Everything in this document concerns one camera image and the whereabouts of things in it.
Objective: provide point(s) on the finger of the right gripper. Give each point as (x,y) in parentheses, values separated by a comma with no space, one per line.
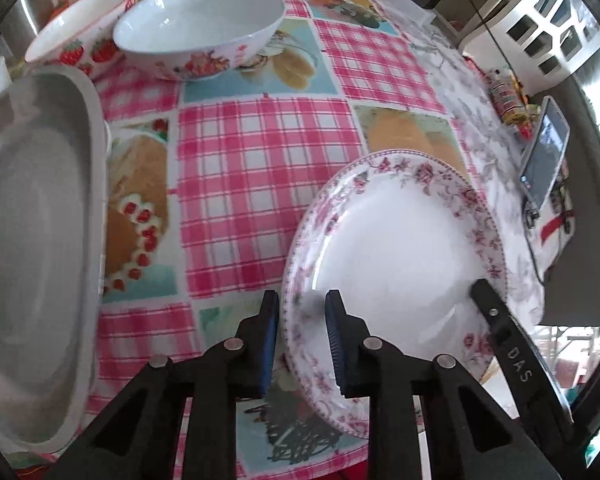
(542,409)

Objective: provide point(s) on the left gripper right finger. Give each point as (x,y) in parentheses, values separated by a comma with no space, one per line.
(428,419)

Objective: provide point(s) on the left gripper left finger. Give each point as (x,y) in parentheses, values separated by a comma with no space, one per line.
(186,407)

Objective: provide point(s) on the round pink floral plate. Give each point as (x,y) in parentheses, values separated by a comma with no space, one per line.
(402,236)

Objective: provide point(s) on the large stainless steel plate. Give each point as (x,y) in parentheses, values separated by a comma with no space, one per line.
(53,201)

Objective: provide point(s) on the strawberry pattern bowl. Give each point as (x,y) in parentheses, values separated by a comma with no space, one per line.
(80,37)

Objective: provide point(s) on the light blue floral bowl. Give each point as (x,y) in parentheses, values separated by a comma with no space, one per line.
(188,40)

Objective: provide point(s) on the smartphone with lit screen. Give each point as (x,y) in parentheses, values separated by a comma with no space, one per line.
(544,155)

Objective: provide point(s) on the pink checkered tablecloth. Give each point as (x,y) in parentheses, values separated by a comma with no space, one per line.
(232,164)

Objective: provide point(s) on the colourful candy tube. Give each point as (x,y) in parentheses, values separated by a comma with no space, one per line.
(507,97)

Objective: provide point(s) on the white wooden shelf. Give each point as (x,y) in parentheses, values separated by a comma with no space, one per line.
(535,39)

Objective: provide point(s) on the stainless steel thermos jug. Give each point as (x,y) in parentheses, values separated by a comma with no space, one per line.
(21,25)

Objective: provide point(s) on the white power strip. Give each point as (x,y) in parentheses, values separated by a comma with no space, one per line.
(410,10)

